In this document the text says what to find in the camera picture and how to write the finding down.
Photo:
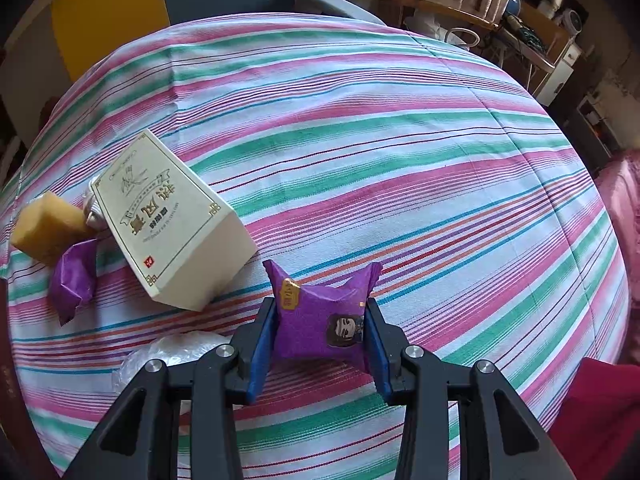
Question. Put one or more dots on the silvery white wrapped item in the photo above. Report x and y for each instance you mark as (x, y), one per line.
(95, 210)

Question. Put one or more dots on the striped tablecloth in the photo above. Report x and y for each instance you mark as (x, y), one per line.
(400, 160)

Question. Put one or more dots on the clear plastic bag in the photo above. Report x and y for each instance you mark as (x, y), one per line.
(170, 347)

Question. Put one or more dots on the yellow sponge block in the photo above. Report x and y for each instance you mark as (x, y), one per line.
(47, 230)

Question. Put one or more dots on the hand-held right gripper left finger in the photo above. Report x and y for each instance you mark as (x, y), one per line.
(260, 355)

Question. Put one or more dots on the grey yellow blue chair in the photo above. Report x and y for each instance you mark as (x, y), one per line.
(110, 10)

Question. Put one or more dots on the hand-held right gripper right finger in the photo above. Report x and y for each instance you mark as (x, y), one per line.
(381, 360)

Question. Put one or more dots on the person's red garment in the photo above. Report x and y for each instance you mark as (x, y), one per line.
(600, 420)

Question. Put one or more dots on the white cabinet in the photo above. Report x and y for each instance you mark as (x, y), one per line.
(557, 75)

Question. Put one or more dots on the pink bedding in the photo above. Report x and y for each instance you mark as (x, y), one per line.
(620, 220)

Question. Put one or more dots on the purple snack packet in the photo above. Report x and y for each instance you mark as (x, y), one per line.
(75, 280)
(320, 320)

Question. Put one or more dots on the white plastic bag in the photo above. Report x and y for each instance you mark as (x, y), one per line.
(440, 32)

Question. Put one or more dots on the metal rack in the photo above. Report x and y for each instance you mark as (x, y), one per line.
(525, 50)

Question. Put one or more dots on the cream printed box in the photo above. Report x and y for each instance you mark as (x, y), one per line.
(165, 220)

